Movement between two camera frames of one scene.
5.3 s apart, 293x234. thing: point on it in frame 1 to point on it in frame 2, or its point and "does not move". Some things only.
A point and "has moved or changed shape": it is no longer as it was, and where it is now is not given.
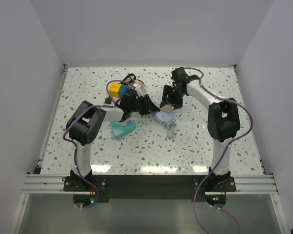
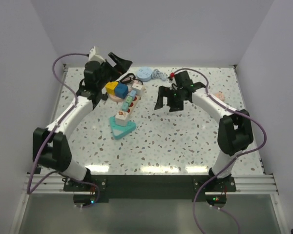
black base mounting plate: x=150 y=188 does not move
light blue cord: x=170 y=126 to x=156 y=73
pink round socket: x=167 y=107 has moved or changed shape
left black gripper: x=148 y=107 to x=121 y=67
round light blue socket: x=163 y=117 to x=144 y=74
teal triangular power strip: x=131 y=126 does not move
